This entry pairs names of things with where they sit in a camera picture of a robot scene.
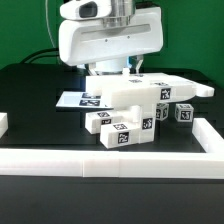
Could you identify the white chair seat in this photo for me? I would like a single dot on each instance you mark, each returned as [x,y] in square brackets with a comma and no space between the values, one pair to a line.
[140,123]

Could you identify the white U-shaped fence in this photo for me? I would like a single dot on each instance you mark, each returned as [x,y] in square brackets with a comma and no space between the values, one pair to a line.
[40,162]

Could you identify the white tagged cube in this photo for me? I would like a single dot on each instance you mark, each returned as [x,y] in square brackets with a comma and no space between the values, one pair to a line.
[162,111]
[184,112]

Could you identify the white marker sheet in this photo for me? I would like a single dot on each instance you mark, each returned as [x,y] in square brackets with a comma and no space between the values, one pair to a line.
[70,99]

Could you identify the white chair back frame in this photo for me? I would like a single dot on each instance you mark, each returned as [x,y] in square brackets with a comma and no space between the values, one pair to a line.
[172,88]

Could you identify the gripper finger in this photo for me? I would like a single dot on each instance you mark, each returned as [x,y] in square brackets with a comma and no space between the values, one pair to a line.
[91,70]
[139,65]

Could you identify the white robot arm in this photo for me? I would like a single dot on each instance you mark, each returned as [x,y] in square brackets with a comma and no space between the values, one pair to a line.
[103,34]

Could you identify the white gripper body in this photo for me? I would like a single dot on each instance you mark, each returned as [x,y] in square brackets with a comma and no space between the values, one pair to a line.
[99,30]

